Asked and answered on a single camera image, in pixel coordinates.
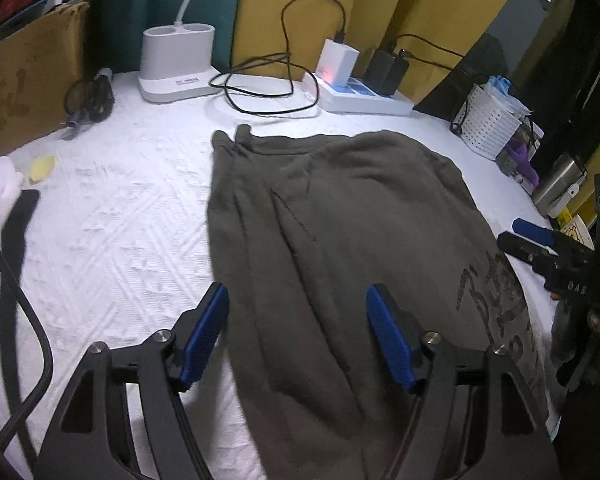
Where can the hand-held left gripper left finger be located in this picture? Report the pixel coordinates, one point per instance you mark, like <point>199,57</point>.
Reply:
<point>205,335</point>

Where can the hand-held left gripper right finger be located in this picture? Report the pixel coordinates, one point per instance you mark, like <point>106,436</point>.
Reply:
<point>387,340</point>

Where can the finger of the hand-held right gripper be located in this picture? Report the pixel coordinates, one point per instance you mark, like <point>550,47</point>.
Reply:
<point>530,227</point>
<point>517,245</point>

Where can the grey t-shirt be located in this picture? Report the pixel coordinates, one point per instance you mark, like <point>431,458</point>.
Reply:
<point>330,235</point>

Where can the cartoon print mug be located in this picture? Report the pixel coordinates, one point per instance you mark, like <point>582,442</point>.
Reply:
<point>577,230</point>

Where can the steel tumbler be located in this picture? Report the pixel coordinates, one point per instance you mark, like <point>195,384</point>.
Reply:
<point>557,182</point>

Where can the purple object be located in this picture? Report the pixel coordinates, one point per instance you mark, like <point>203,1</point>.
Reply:
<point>527,167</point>

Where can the white perforated basket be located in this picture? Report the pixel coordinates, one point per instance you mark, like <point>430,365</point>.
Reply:
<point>485,120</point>

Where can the white textured tablecloth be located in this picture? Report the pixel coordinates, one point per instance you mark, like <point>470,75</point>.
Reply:
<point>130,220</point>

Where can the blue packet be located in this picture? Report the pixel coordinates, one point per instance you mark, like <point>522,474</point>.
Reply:
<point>500,87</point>

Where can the black charger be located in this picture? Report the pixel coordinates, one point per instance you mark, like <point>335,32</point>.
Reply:
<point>377,70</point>
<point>399,75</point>

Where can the white power strip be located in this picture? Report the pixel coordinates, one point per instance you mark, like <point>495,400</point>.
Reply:
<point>360,102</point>

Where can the small yellow piece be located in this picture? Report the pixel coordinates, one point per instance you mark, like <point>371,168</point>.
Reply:
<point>41,169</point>

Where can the white charger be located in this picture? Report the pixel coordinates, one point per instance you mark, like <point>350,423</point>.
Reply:
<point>337,60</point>

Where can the white cloth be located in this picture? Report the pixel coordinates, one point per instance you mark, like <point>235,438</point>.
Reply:
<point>0,180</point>

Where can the white desk lamp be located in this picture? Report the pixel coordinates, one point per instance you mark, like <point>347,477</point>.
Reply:
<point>175,55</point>

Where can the cardboard box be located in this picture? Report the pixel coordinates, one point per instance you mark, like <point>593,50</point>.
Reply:
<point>30,85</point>

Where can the teal curtain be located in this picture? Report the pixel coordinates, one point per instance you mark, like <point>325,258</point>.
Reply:
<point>130,20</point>

